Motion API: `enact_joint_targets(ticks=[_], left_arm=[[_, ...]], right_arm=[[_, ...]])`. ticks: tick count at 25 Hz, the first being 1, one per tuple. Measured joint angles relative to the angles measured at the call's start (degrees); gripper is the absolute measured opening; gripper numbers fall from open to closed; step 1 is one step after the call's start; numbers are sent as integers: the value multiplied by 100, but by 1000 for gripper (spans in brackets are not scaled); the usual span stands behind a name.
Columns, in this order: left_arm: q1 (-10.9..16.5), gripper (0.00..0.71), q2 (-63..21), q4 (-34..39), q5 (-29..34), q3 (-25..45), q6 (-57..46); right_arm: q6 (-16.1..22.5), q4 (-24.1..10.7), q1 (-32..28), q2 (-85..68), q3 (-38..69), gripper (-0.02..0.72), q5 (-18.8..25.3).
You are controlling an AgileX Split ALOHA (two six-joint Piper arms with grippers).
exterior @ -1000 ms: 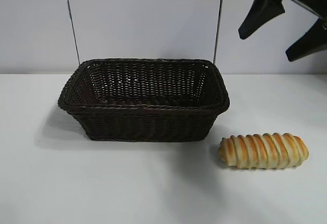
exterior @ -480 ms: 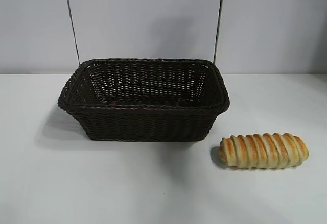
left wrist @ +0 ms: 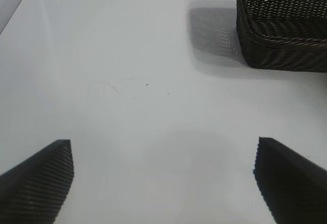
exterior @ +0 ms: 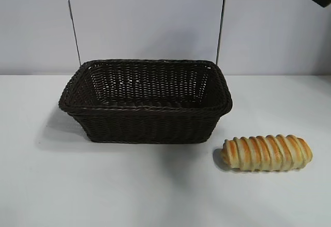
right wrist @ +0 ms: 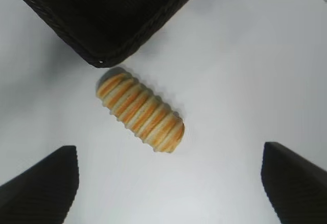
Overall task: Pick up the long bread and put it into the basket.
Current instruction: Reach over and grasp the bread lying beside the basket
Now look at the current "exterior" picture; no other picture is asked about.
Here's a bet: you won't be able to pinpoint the long striped bread loaf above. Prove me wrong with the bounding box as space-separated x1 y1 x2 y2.
220 133 313 173

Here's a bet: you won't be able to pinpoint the dark brown wicker basket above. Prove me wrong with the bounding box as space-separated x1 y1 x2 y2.
58 58 234 145

